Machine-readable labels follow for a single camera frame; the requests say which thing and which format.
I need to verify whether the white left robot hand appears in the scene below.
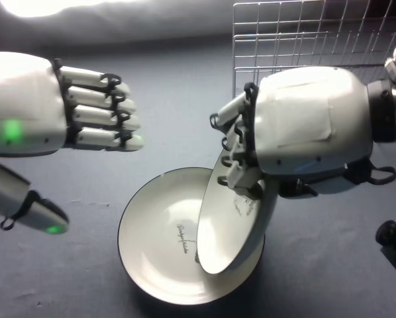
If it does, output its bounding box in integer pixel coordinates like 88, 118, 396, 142
0, 50, 146, 237

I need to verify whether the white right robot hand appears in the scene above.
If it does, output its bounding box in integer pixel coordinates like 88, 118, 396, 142
209, 65, 396, 201

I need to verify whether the metal wire plate rack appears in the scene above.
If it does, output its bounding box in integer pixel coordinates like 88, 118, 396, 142
232, 0, 396, 99

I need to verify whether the white plate with dark rim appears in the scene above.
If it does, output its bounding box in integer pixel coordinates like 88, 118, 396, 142
195, 148, 281, 276
117, 166, 268, 306

